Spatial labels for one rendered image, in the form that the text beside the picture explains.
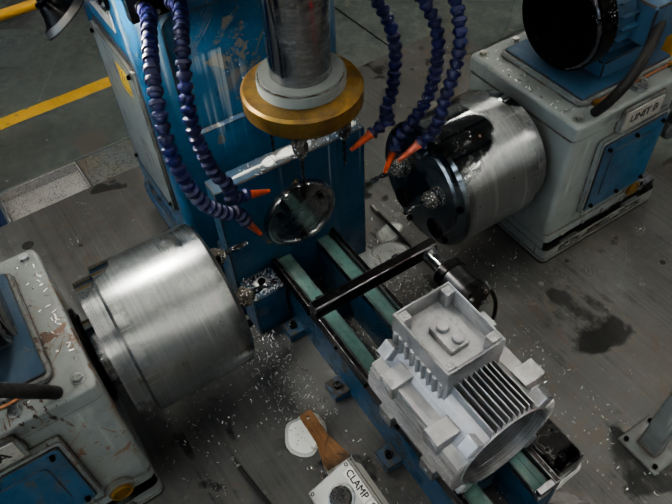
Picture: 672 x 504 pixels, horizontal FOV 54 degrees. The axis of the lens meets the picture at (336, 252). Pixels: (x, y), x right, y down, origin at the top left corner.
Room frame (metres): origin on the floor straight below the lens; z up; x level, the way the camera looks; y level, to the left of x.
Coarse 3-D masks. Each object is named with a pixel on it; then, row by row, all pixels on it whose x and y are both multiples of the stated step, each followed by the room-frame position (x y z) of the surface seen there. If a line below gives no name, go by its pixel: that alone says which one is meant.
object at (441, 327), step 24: (408, 312) 0.54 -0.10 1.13; (432, 312) 0.55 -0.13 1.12; (456, 312) 0.55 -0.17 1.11; (408, 336) 0.50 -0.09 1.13; (432, 336) 0.51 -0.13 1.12; (456, 336) 0.49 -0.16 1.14; (480, 336) 0.50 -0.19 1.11; (432, 360) 0.45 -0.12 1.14; (456, 360) 0.47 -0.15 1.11; (480, 360) 0.46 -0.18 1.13; (432, 384) 0.45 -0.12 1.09; (456, 384) 0.44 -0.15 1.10
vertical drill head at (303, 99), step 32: (288, 0) 0.77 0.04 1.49; (320, 0) 0.79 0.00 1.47; (288, 32) 0.77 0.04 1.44; (320, 32) 0.78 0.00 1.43; (256, 64) 0.87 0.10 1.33; (288, 64) 0.77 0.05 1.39; (320, 64) 0.78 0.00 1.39; (352, 64) 0.85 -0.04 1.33; (256, 96) 0.79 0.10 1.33; (288, 96) 0.76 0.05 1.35; (320, 96) 0.75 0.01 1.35; (352, 96) 0.77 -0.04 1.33; (288, 128) 0.73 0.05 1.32; (320, 128) 0.73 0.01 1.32
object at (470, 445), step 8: (384, 344) 0.52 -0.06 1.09; (392, 344) 0.52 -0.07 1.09; (384, 352) 0.51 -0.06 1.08; (392, 352) 0.50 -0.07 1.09; (392, 360) 0.51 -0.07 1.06; (536, 392) 0.43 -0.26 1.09; (544, 392) 0.43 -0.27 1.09; (536, 400) 0.42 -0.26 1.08; (544, 400) 0.41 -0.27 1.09; (464, 440) 0.37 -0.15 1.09; (472, 440) 0.36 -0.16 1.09; (480, 440) 0.37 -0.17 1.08; (464, 448) 0.36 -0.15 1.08; (472, 448) 0.35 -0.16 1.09; (480, 448) 0.36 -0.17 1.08; (464, 456) 0.35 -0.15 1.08; (472, 456) 0.35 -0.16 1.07; (464, 488) 0.35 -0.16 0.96
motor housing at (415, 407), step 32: (416, 384) 0.46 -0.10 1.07; (480, 384) 0.44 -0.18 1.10; (512, 384) 0.44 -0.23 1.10; (416, 416) 0.42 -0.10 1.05; (448, 416) 0.41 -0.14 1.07; (480, 416) 0.40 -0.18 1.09; (512, 416) 0.39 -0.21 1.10; (544, 416) 0.42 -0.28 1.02; (448, 448) 0.37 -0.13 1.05; (512, 448) 0.41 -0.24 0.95; (448, 480) 0.34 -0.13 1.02; (480, 480) 0.37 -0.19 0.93
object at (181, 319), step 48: (192, 240) 0.68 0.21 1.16; (96, 288) 0.60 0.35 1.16; (144, 288) 0.59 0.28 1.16; (192, 288) 0.60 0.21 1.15; (240, 288) 0.65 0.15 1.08; (96, 336) 0.56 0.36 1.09; (144, 336) 0.53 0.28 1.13; (192, 336) 0.54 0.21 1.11; (240, 336) 0.56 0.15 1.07; (144, 384) 0.49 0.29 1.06; (192, 384) 0.51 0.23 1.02
